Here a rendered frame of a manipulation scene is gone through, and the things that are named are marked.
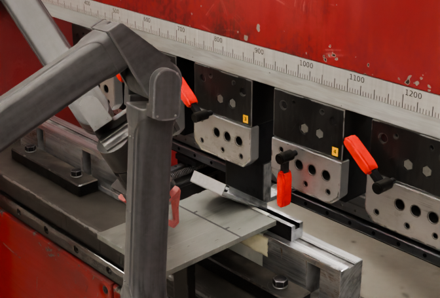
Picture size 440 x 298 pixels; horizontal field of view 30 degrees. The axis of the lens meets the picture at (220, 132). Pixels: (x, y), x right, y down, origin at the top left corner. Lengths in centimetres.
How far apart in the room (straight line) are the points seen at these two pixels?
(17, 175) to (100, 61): 97
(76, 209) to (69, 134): 23
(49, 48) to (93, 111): 14
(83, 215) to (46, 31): 55
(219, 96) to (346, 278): 38
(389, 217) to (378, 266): 208
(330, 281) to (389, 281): 184
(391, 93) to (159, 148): 34
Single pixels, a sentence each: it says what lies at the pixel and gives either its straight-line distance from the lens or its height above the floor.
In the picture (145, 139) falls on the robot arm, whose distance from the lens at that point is 112.
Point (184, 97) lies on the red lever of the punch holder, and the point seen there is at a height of 121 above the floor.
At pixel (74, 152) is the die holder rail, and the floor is 94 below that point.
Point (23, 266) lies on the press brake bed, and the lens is 209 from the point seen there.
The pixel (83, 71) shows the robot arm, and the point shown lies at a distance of 107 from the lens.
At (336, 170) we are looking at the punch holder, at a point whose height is 116.
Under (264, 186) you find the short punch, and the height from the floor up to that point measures 105.
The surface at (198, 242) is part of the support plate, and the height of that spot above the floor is 100.
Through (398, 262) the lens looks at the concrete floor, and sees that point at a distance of 338.
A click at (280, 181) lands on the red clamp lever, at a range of 135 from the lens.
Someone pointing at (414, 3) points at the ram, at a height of 144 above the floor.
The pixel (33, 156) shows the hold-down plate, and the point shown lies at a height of 90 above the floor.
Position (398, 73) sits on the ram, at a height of 134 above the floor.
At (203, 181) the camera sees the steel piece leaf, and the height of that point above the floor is 106.
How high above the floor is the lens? 169
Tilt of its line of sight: 22 degrees down
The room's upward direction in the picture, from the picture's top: straight up
